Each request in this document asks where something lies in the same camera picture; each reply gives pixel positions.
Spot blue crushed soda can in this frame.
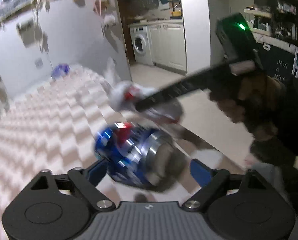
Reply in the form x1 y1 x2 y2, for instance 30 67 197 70
94 122 187 191

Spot white plastic trash bag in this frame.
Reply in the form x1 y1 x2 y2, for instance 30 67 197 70
103 57 185 126

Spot gloved right hand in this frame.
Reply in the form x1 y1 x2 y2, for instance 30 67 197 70
209 75 298 166

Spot brown white checkered blanket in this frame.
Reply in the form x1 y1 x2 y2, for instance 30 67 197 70
0 64 190 240

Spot white kitchen cabinets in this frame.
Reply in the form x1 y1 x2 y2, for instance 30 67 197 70
149 21 187 72

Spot white washing machine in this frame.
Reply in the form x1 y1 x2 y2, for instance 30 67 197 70
129 25 154 66

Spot blue patterned pouch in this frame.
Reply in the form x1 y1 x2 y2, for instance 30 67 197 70
51 64 70 80

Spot white fluffy sheep toy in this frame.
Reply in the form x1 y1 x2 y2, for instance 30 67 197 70
103 14 116 28

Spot small wall shelf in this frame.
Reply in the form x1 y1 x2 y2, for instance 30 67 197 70
16 18 36 36

